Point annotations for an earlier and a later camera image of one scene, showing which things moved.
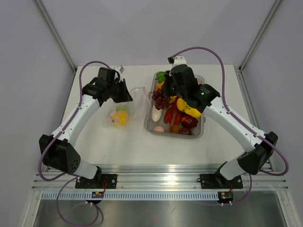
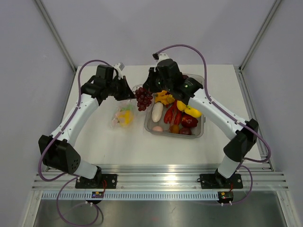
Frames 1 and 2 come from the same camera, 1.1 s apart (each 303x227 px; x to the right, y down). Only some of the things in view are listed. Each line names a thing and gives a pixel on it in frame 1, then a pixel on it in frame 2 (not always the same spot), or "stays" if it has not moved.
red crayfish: [173, 113] stays
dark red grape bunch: [161, 100] → [143, 98]
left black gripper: [125, 96] stays
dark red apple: [189, 121] stays
